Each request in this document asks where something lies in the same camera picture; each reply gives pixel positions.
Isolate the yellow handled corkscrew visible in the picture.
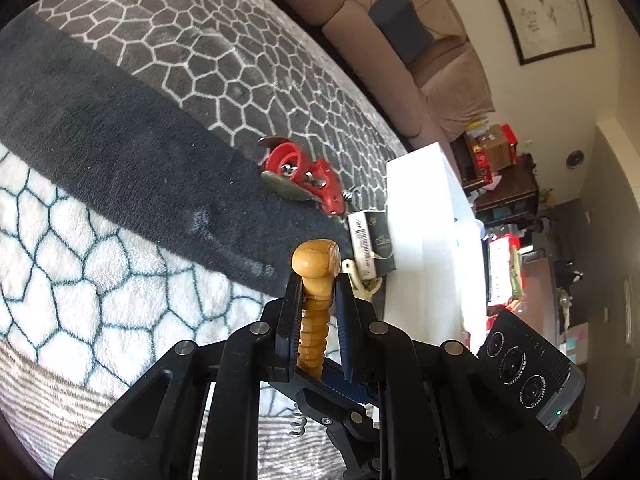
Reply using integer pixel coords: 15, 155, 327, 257
288, 237, 343, 438

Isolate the white storage bin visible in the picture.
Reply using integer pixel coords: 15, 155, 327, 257
383, 143, 487, 352

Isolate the black and white small box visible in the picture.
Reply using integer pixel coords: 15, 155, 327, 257
347, 210, 396, 281

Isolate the dark wooden cabinet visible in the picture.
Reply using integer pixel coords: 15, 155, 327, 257
451, 125, 540, 228

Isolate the patterned fleece blanket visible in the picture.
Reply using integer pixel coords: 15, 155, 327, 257
1, 0, 405, 474

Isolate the brown sofa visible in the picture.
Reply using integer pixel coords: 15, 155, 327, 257
219, 0, 497, 149

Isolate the dark blue cushion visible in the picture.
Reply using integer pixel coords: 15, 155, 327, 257
368, 0, 435, 65

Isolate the black camera box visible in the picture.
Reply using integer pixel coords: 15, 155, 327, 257
477, 310, 586, 431

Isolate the framed wall painting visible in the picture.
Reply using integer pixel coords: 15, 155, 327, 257
498, 0, 596, 65

